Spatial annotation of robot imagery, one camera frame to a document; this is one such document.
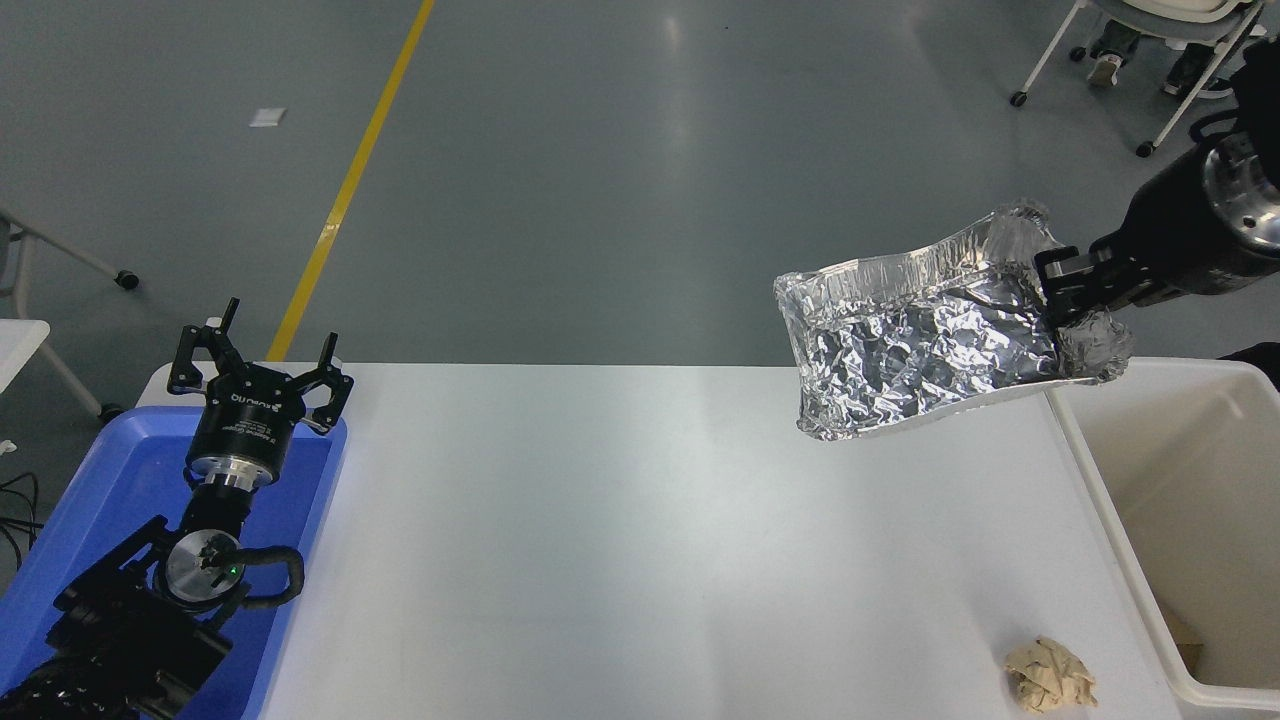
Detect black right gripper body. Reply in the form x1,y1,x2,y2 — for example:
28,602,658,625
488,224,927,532
1112,148,1280,299

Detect small white table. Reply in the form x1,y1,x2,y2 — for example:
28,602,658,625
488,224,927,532
0,318,127,424

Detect person's foot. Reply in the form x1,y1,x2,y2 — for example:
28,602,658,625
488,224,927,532
1085,22,1143,90
1162,42,1219,99

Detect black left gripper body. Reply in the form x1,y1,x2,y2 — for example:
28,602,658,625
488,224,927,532
186,362,323,479

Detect white wheeled chair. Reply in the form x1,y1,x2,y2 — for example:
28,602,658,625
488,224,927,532
1009,0,1269,159

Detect white frame with caster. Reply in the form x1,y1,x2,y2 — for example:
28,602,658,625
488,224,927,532
0,198,142,319

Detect blue plastic tray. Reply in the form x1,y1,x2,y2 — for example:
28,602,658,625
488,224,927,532
0,405,350,720

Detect black cables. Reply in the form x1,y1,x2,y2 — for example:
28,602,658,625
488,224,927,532
0,470,43,573

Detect foil plate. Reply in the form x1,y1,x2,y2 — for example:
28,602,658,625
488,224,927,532
773,198,1137,442

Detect crumpled tan paper ball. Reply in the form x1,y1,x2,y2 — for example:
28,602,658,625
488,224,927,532
1004,637,1100,714

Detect black bulky object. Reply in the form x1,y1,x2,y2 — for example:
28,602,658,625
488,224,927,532
1220,343,1280,393

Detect large pale plastic bin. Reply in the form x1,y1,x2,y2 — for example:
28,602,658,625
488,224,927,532
1044,357,1280,713

